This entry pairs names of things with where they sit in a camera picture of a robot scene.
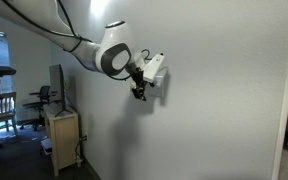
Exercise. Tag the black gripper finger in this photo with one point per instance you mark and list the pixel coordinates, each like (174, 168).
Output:
(142, 94)
(135, 91)

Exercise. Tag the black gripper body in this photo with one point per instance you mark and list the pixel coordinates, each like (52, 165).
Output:
(138, 76)

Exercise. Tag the white double switch plate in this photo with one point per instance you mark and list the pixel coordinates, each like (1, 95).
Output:
(160, 85)

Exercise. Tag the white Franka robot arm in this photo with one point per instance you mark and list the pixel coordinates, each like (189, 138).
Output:
(114, 40)

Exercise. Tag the black computer monitor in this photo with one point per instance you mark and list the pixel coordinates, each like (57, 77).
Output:
(56, 83)

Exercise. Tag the light wooden cabinet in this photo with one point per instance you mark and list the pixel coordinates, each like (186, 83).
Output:
(65, 140)

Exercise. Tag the white power adapter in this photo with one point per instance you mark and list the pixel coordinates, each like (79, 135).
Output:
(79, 162)

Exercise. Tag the black office chair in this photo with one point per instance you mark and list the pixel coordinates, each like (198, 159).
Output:
(44, 93)

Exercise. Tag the white wooden chair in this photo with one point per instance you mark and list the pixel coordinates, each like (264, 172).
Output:
(0, 110)

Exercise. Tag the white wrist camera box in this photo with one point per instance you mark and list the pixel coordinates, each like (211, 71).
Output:
(154, 66)

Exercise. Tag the white wall outlet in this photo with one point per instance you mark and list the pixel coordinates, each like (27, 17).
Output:
(85, 136)

